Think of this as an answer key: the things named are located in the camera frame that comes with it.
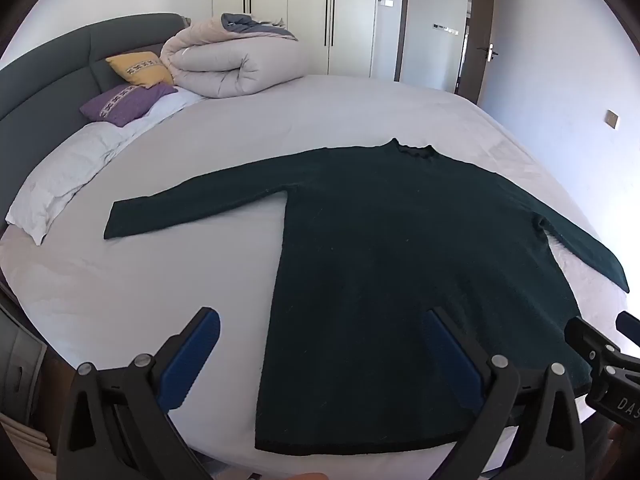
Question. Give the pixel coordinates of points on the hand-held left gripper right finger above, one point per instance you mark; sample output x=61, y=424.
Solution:
x=450, y=355

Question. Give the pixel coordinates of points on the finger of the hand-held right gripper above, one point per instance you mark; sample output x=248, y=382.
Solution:
x=629, y=327
x=587, y=342

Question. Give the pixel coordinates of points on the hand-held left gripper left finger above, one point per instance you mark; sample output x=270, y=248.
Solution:
x=192, y=355

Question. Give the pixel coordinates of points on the dark green sweater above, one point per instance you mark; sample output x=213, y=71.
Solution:
x=400, y=260

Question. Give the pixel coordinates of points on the grey nightstand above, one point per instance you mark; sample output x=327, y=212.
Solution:
x=20, y=360

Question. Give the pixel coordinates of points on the white pillow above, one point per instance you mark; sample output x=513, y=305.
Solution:
x=65, y=170

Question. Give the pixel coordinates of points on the purple patterned pillow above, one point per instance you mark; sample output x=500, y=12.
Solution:
x=125, y=105

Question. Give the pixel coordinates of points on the bed with white sheet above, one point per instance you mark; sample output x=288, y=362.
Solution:
x=350, y=110

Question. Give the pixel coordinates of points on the folded beige duvet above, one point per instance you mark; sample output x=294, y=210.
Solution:
x=235, y=67

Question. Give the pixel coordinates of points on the yellow patterned pillow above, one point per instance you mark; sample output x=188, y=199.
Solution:
x=137, y=67

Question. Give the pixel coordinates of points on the dark grey padded headboard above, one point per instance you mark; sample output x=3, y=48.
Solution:
x=50, y=70

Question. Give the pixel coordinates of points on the brown door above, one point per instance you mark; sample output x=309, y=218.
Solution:
x=485, y=10

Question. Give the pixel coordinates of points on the cream wardrobe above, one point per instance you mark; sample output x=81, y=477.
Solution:
x=300, y=10

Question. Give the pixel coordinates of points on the beige wall switch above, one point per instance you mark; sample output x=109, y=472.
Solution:
x=612, y=119

